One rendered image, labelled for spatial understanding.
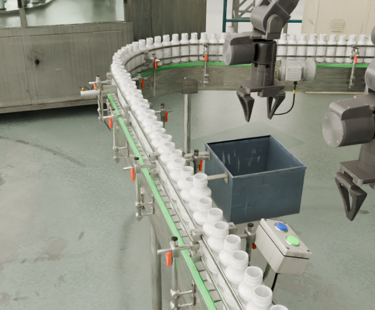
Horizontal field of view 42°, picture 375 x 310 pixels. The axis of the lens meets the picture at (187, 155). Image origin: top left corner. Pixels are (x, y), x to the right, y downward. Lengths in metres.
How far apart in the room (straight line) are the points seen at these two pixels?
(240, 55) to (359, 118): 0.44
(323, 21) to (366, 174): 4.64
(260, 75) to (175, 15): 5.57
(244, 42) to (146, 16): 5.50
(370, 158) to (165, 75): 2.21
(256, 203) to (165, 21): 5.00
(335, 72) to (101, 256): 1.80
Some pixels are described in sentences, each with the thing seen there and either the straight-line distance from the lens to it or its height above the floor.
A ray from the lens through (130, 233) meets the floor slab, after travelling 3.13.
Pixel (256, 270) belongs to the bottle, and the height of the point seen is 1.16.
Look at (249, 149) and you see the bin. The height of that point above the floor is 0.89.
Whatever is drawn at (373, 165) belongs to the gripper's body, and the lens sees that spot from 0.85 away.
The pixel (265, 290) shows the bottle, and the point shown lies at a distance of 1.03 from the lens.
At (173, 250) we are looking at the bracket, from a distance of 1.22.
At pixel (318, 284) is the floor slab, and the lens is 2.86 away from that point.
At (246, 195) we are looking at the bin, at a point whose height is 0.86.
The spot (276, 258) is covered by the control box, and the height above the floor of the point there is 1.09.
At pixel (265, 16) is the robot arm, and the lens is 1.15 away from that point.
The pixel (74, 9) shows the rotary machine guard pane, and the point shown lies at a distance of 4.56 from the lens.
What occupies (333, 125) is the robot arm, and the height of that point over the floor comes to 1.54.
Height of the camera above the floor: 1.84
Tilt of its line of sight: 27 degrees down
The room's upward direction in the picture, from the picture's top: 1 degrees clockwise
